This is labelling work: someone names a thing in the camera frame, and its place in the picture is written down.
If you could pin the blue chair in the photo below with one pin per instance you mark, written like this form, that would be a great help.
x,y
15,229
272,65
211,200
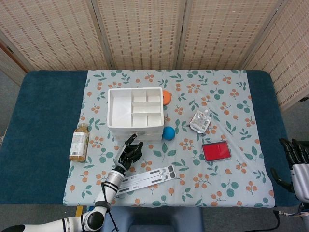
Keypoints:
x,y
154,218

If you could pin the silver foil pouch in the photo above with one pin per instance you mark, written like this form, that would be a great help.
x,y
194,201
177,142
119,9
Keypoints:
x,y
200,122

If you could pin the red ink pad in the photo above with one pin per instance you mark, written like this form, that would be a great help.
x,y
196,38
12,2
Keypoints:
x,y
216,151

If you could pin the bottle of yellow liquid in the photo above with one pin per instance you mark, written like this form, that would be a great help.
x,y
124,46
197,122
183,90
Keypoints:
x,y
78,142

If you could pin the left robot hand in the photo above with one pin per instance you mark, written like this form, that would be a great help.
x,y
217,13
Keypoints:
x,y
126,154

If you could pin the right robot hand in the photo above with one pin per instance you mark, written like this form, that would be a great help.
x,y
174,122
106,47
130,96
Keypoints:
x,y
299,174

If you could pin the blue ball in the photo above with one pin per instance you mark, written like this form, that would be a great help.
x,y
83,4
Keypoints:
x,y
168,133

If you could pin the floral tablecloth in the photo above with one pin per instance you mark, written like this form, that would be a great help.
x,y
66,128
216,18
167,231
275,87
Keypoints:
x,y
217,183

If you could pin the white folding laptop stand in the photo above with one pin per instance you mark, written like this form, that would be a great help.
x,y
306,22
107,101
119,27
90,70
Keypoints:
x,y
149,177

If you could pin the teal table cover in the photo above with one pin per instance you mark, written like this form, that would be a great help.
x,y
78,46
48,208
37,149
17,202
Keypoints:
x,y
43,120

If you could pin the woven folding screen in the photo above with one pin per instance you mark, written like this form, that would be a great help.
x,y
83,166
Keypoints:
x,y
144,33

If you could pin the orange ball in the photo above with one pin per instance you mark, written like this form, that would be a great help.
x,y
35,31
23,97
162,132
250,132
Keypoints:
x,y
167,96

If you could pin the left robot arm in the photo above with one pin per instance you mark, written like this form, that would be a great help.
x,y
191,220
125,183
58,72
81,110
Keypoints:
x,y
113,178

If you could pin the white drawer organizer box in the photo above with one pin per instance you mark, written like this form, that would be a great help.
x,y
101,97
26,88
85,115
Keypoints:
x,y
120,108

